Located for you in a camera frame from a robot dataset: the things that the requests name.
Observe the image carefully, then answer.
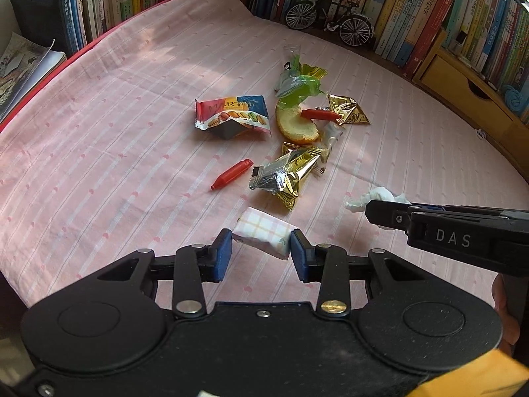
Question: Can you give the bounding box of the magazine stack on left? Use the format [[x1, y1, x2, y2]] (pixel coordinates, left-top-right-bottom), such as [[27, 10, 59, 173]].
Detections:
[[0, 32, 66, 122]]

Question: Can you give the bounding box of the right hand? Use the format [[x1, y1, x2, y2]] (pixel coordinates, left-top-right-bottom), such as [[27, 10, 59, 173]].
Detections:
[[491, 273, 520, 357]]

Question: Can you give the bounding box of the gold silver foil wrapper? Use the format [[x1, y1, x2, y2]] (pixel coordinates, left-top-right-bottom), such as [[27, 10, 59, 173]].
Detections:
[[248, 146, 328, 211]]

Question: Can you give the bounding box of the checkered tissue pack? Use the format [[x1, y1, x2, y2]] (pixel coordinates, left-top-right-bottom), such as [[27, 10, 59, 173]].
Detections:
[[232, 207, 295, 261]]

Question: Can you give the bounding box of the dark blue large book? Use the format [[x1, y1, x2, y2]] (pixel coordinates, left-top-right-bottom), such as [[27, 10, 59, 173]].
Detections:
[[10, 0, 74, 57]]

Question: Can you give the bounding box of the green clear plastic wrapper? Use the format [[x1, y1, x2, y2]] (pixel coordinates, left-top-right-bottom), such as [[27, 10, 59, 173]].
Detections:
[[274, 53, 327, 109]]

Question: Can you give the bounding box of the black miniature bicycle model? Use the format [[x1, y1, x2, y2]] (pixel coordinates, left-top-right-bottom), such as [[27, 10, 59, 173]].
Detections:
[[284, 0, 375, 48]]

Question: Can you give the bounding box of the wooden drawer organizer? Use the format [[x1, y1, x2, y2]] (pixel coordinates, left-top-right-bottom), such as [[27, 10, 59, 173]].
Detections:
[[412, 30, 529, 178]]

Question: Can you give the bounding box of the gold triangular foil wrapper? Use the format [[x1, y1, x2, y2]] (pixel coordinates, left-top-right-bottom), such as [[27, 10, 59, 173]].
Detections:
[[327, 94, 369, 125]]

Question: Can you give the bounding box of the red plastic cap piece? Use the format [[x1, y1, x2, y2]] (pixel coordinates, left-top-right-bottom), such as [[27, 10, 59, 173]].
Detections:
[[211, 159, 254, 191]]

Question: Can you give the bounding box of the red wrapper strip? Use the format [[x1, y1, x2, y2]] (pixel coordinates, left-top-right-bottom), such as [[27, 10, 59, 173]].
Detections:
[[300, 109, 341, 121]]

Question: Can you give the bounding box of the red blue biscuit packet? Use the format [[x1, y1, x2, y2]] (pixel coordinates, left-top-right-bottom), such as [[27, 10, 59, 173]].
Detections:
[[194, 95, 272, 140]]

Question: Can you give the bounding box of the bread slice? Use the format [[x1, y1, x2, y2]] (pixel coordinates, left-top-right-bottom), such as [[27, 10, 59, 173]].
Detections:
[[275, 106, 319, 145]]

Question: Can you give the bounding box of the pink striped tablecloth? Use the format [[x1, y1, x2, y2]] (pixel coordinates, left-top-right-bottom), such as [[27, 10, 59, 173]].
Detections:
[[0, 0, 529, 311]]

